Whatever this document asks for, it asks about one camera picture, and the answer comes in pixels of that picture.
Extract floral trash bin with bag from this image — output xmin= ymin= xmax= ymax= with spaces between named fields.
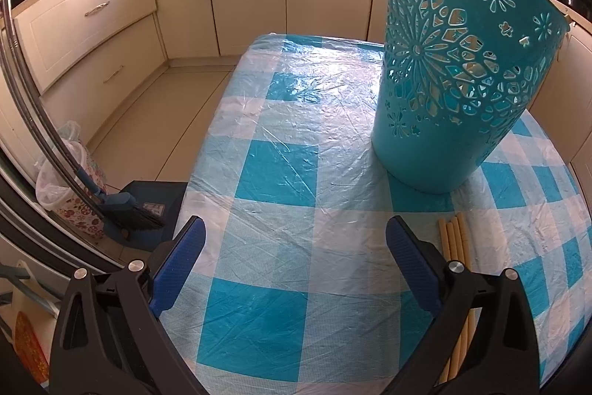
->
xmin=36 ymin=121 xmax=110 ymax=239

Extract blue dustpan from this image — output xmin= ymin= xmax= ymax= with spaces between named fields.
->
xmin=104 ymin=180 xmax=188 ymax=253

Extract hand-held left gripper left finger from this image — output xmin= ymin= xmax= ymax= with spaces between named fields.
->
xmin=48 ymin=215 xmax=207 ymax=395

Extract blue perforated plastic basket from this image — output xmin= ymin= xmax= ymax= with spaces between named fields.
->
xmin=371 ymin=0 xmax=571 ymax=195

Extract white folding table blue legs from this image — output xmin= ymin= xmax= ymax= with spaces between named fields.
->
xmin=0 ymin=263 xmax=63 ymax=331

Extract white base cabinet wide drawers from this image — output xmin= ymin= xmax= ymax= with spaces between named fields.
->
xmin=11 ymin=0 xmax=170 ymax=96

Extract blue long-handled broom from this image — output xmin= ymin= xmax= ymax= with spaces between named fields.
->
xmin=74 ymin=166 xmax=168 ymax=232

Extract glass sliding door frame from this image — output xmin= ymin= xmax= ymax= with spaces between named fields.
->
xmin=0 ymin=0 xmax=118 ymax=278

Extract bundle of wooden chopsticks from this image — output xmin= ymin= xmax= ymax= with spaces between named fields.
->
xmin=436 ymin=212 xmax=477 ymax=383

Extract orange flat object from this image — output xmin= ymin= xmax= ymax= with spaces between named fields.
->
xmin=14 ymin=312 xmax=50 ymax=385

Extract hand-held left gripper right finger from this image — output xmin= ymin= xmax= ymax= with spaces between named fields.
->
xmin=385 ymin=215 xmax=543 ymax=395

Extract blue white checkered tablecloth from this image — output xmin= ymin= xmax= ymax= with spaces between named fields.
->
xmin=159 ymin=33 xmax=591 ymax=395

